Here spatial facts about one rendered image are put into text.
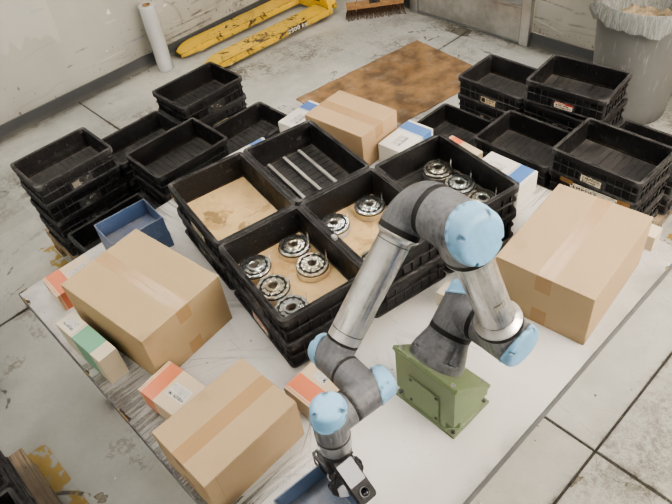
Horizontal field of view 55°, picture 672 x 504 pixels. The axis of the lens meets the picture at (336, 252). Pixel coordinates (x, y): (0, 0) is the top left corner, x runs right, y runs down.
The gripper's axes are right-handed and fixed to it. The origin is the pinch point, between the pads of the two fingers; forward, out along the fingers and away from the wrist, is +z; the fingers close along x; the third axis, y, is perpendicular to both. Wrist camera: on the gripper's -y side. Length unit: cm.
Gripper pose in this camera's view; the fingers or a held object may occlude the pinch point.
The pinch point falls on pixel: (349, 493)
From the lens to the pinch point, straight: 159.4
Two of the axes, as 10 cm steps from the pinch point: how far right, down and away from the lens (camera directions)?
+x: -7.7, 5.0, -3.9
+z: 1.1, 7.1, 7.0
